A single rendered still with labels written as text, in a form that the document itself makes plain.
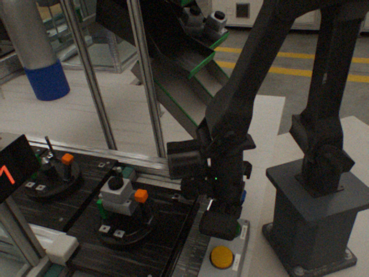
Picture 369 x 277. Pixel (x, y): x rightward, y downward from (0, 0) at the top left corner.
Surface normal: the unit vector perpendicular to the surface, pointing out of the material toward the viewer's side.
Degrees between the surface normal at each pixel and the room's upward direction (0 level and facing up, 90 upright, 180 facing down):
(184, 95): 45
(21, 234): 90
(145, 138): 0
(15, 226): 90
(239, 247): 0
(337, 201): 0
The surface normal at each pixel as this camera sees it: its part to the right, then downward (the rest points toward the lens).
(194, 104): 0.54, -0.40
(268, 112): -0.11, -0.80
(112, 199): -0.34, 0.59
